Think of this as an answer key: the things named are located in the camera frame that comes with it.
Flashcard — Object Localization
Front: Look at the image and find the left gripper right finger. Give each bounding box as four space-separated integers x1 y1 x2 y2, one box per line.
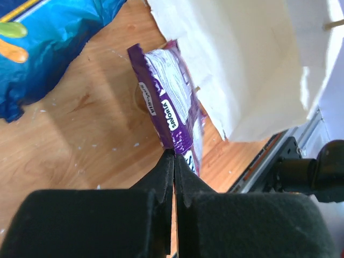
174 155 339 257

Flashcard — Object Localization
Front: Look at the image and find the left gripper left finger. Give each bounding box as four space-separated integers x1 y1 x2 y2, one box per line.
1 149 175 257

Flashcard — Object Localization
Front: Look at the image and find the purple snack packet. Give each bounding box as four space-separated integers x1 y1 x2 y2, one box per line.
127 40 204 175

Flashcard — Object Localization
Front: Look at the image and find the beige paper bag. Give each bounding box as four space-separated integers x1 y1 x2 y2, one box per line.
148 1 343 142

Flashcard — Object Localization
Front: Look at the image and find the blue snack packet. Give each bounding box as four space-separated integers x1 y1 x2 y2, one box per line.
1 0 124 123

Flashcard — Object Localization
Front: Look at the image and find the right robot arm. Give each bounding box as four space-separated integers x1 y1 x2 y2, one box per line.
269 140 343 203

